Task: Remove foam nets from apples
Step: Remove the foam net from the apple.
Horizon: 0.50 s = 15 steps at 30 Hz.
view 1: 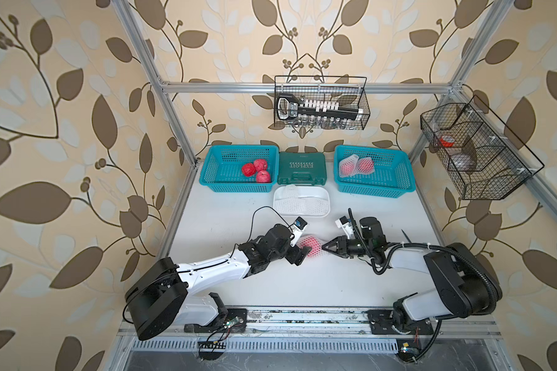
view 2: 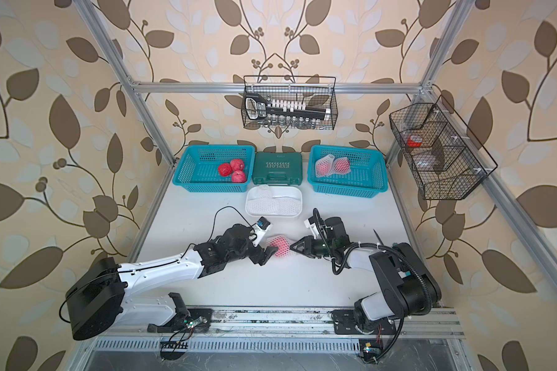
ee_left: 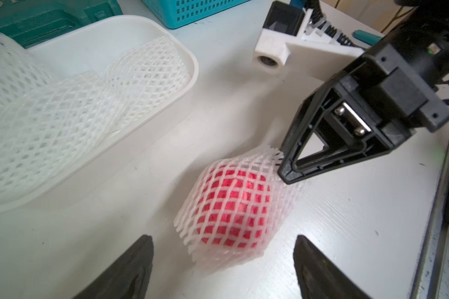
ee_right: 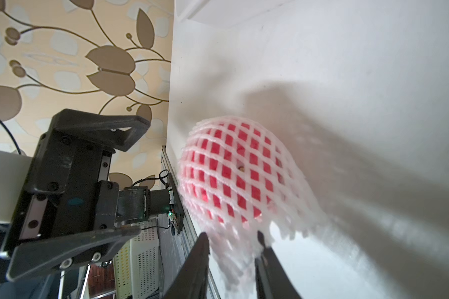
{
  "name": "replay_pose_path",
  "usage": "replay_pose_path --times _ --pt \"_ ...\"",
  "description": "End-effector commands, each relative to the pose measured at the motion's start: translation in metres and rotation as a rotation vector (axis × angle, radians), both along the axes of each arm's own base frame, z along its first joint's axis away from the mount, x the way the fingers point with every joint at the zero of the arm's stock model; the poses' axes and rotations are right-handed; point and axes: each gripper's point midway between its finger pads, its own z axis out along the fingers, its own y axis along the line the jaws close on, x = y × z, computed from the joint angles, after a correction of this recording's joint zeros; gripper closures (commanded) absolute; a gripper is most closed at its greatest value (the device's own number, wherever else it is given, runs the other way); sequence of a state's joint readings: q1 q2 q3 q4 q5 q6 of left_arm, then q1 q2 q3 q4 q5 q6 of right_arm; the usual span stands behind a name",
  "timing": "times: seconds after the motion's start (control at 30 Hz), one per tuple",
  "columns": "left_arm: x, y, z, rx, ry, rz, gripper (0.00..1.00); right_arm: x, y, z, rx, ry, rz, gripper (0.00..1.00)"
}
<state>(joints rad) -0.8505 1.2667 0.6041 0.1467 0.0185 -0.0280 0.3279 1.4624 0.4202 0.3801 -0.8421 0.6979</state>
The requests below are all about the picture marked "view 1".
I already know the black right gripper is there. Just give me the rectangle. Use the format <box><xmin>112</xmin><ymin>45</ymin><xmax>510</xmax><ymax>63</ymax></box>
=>
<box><xmin>322</xmin><ymin>236</ymin><xmax>371</xmax><ymax>258</ymax></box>

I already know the red apple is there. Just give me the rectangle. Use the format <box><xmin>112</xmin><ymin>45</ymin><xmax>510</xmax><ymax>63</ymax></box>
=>
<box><xmin>255</xmin><ymin>170</ymin><xmax>272</xmax><ymax>184</ymax></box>
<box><xmin>253</xmin><ymin>159</ymin><xmax>269</xmax><ymax>172</ymax></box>

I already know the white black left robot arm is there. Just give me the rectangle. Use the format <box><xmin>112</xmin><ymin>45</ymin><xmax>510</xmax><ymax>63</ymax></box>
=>
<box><xmin>122</xmin><ymin>217</ymin><xmax>311</xmax><ymax>341</ymax></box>

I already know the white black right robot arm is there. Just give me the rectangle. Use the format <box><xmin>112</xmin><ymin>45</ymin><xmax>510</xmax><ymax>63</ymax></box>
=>
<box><xmin>321</xmin><ymin>216</ymin><xmax>503</xmax><ymax>334</ymax></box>

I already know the white plastic tray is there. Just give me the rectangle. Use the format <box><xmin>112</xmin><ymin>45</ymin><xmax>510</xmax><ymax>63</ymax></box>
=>
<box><xmin>272</xmin><ymin>185</ymin><xmax>330</xmax><ymax>217</ymax></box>

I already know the black yellow screwdriver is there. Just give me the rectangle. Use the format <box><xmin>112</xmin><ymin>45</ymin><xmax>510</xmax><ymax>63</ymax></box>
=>
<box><xmin>401</xmin><ymin>230</ymin><xmax>412</xmax><ymax>244</ymax></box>

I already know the green plastic tool case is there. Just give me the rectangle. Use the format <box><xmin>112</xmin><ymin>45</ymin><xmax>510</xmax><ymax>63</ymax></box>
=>
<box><xmin>277</xmin><ymin>151</ymin><xmax>327</xmax><ymax>186</ymax></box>

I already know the teal right plastic basket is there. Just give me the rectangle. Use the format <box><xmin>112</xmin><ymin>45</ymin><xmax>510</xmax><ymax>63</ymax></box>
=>
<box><xmin>334</xmin><ymin>145</ymin><xmax>416</xmax><ymax>199</ymax></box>

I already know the teal plastic basket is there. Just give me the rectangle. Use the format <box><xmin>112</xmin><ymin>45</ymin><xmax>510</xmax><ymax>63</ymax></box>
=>
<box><xmin>334</xmin><ymin>145</ymin><xmax>416</xmax><ymax>199</ymax></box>
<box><xmin>200</xmin><ymin>145</ymin><xmax>279</xmax><ymax>193</ymax></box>

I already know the teal left plastic basket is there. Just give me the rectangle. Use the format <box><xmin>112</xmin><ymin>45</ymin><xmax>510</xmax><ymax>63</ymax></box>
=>
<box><xmin>200</xmin><ymin>145</ymin><xmax>279</xmax><ymax>193</ymax></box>

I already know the black white tool in basket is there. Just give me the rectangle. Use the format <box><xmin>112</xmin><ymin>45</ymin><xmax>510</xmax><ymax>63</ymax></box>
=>
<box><xmin>274</xmin><ymin>94</ymin><xmax>368</xmax><ymax>122</ymax></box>

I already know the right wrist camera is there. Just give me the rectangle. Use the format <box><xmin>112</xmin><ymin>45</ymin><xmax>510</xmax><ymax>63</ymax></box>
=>
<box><xmin>335</xmin><ymin>216</ymin><xmax>360</xmax><ymax>240</ymax></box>

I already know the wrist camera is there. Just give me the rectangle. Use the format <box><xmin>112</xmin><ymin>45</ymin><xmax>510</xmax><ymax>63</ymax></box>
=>
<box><xmin>335</xmin><ymin>216</ymin><xmax>360</xmax><ymax>240</ymax></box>
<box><xmin>289</xmin><ymin>216</ymin><xmax>307</xmax><ymax>247</ymax></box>

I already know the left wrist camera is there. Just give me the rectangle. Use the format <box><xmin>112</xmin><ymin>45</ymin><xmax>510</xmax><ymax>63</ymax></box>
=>
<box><xmin>289</xmin><ymin>216</ymin><xmax>307</xmax><ymax>247</ymax></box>

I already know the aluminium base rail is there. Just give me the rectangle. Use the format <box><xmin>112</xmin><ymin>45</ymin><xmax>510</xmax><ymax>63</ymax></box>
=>
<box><xmin>118</xmin><ymin>305</ymin><xmax>502</xmax><ymax>339</ymax></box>

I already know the black wire basket back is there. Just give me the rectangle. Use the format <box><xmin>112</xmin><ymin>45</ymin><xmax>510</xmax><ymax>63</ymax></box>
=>
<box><xmin>273</xmin><ymin>74</ymin><xmax>371</xmax><ymax>131</ymax></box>

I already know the black wire basket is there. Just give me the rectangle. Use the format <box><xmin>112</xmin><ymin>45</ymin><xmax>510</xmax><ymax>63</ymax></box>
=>
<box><xmin>273</xmin><ymin>74</ymin><xmax>371</xmax><ymax>131</ymax></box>
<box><xmin>420</xmin><ymin>95</ymin><xmax>545</xmax><ymax>201</ymax></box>

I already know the red object in wire basket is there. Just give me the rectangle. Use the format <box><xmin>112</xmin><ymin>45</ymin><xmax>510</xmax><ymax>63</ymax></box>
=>
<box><xmin>439</xmin><ymin>134</ymin><xmax>456</xmax><ymax>148</ymax></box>

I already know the black wire basket right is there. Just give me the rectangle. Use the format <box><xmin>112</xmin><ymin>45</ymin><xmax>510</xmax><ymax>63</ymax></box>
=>
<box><xmin>420</xmin><ymin>95</ymin><xmax>545</xmax><ymax>201</ymax></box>

